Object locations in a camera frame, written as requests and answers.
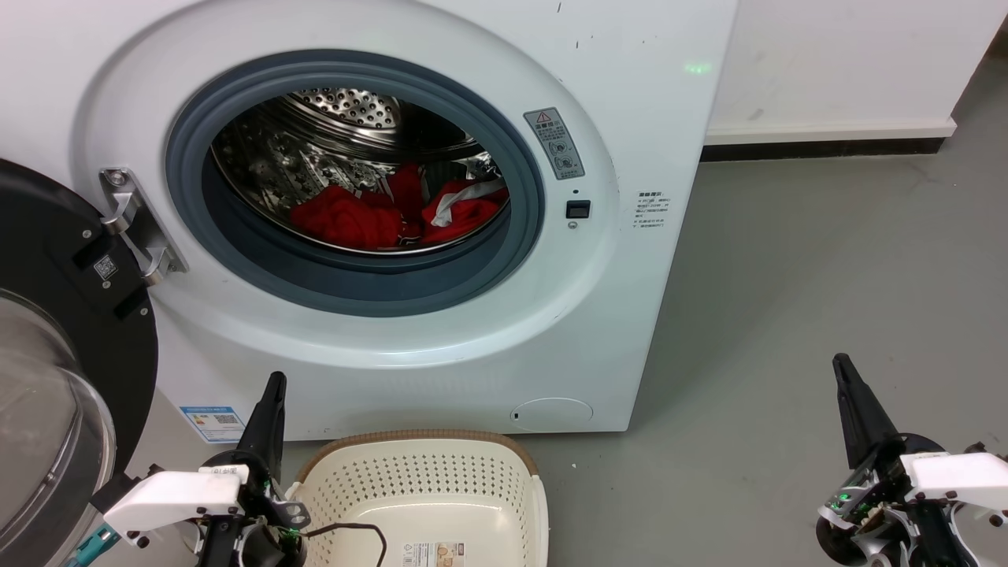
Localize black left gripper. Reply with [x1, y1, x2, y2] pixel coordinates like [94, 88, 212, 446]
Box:
[195, 372, 311, 567]

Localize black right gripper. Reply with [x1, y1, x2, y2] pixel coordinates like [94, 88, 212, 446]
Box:
[832, 354, 981, 567]

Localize red and white clothes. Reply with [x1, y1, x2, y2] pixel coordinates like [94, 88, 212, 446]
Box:
[289, 163, 511, 252]

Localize cream perforated laundry basket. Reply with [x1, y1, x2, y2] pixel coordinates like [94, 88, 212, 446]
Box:
[284, 430, 550, 567]

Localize printed paper product label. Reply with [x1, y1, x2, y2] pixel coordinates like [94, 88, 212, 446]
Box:
[400, 542, 468, 567]

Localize black glass washer door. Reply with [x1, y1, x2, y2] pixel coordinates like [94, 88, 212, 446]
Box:
[0, 157, 159, 567]

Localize chrome door hinge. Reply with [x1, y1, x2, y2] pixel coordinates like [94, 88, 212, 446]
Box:
[98, 167, 189, 287]

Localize white and black baseboard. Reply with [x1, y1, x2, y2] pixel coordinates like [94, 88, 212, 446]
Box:
[701, 118, 958, 163]

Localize round drain filter cover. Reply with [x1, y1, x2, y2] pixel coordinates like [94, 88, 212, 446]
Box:
[510, 397, 595, 433]

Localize white front-load washing machine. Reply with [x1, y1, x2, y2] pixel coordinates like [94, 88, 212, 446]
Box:
[0, 0, 741, 443]

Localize grey warning sticker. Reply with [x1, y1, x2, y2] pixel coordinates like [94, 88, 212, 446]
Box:
[524, 108, 587, 181]

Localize thin black cable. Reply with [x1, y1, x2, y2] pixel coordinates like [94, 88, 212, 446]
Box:
[302, 522, 389, 567]

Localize teal left cable connector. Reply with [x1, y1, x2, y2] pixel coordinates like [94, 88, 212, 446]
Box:
[66, 525, 120, 567]

